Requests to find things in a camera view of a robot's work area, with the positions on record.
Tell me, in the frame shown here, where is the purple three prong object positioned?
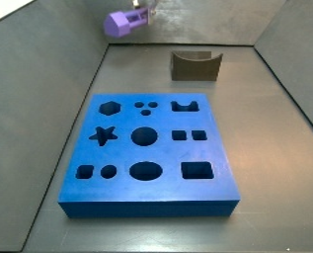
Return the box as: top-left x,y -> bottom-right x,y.
103,8 -> 150,38

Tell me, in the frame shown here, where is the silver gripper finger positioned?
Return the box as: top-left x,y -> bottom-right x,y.
147,0 -> 159,25
132,0 -> 142,8

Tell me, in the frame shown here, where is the blue shape sorter block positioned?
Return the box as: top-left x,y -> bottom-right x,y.
57,94 -> 241,218

